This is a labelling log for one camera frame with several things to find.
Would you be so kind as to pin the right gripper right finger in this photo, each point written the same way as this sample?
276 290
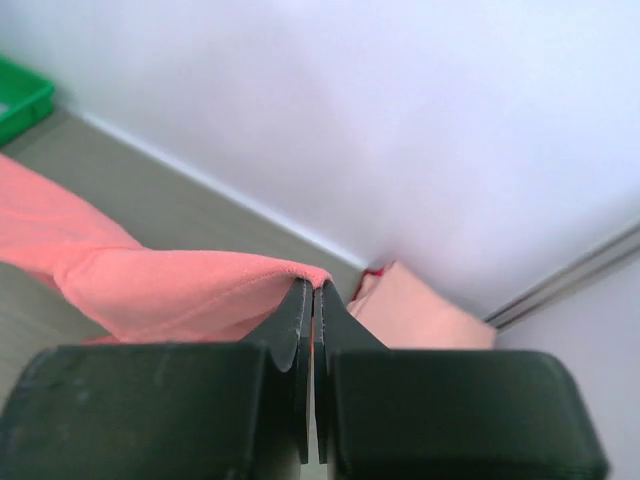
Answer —
386 413

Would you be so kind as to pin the folded light pink t shirt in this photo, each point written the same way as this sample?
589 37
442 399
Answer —
403 312

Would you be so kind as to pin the folded dark red t shirt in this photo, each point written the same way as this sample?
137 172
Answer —
369 278

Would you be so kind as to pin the coral red t shirt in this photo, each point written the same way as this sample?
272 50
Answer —
137 294

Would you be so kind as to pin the green plastic bin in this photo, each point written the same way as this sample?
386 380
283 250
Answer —
27 98

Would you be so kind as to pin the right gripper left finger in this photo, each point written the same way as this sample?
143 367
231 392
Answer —
224 410

